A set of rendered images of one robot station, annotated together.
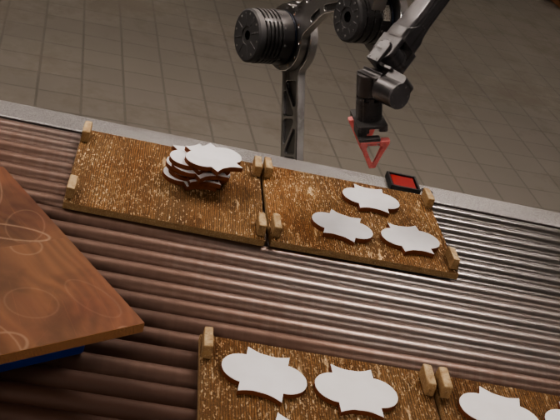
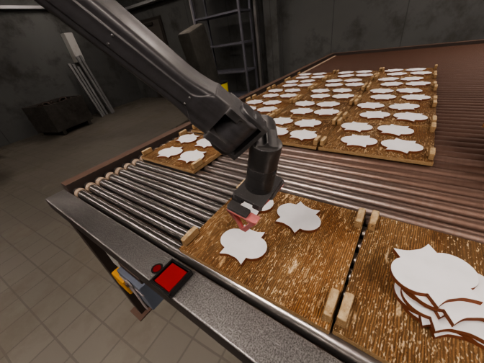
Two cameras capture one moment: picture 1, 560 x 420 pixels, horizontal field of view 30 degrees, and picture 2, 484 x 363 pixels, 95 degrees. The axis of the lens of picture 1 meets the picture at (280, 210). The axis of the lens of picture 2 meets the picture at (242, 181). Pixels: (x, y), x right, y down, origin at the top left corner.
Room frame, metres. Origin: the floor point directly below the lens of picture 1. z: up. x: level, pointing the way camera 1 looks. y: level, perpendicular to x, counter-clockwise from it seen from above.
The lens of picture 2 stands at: (2.41, 0.14, 1.40)
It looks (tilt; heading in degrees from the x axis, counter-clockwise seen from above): 33 degrees down; 231
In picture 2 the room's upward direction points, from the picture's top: 10 degrees counter-clockwise
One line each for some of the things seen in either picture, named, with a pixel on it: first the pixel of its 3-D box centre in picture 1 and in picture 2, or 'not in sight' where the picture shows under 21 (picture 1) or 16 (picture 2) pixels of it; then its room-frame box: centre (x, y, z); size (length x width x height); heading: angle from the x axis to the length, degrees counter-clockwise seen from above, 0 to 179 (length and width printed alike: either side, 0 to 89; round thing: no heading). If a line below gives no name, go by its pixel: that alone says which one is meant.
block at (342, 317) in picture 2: (257, 166); (345, 309); (2.16, 0.08, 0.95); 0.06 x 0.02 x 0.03; 10
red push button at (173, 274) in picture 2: (402, 183); (171, 277); (2.35, -0.27, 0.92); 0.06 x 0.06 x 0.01; 11
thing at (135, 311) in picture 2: not in sight; (114, 268); (2.49, -1.01, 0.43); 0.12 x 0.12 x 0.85; 11
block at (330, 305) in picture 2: (267, 167); (330, 305); (2.17, 0.05, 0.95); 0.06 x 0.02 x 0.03; 12
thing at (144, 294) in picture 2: not in sight; (146, 280); (2.40, -0.47, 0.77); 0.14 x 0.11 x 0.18; 101
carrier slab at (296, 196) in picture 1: (354, 218); (273, 232); (2.08, -0.16, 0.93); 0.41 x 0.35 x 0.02; 102
